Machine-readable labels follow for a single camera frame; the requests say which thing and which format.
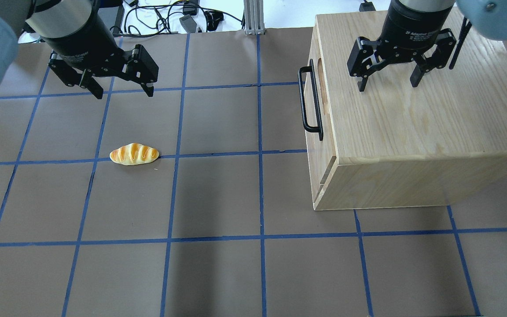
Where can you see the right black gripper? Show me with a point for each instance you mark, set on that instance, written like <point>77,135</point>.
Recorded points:
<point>413,25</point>

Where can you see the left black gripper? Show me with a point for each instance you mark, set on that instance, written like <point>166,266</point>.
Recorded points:
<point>80,38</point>

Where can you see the wooden drawer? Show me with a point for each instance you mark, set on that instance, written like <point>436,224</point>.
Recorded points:
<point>318,133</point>

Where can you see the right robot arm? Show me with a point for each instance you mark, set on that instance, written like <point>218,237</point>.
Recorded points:
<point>489,17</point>

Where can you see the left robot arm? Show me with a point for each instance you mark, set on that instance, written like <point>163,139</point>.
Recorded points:
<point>14,15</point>

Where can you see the wooden drawer cabinet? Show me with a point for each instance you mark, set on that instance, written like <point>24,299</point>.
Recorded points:
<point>398,146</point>

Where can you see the toy bread loaf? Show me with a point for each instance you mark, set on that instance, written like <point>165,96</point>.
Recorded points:
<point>134,154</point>

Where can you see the black power brick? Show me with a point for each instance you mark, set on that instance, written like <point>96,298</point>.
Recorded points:
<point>189,25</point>

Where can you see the aluminium frame post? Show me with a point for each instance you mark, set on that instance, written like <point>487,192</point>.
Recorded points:
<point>253,17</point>

